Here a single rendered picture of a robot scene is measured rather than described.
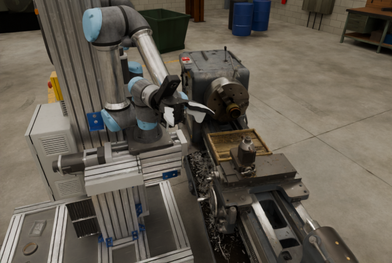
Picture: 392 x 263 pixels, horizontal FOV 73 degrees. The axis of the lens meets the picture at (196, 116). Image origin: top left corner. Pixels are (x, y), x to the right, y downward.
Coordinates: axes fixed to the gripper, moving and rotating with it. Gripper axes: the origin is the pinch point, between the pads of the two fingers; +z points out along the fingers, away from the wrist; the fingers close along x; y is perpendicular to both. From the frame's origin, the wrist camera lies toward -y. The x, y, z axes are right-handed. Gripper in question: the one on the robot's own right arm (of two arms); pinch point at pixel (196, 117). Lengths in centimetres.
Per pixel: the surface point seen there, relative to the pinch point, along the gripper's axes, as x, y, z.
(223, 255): -41, 99, -8
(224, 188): -43, 60, -19
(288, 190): -71, 59, 2
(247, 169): -54, 50, -15
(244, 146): -53, 37, -19
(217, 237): -45, 98, -18
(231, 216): -39, 68, -8
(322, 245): -33, 41, 34
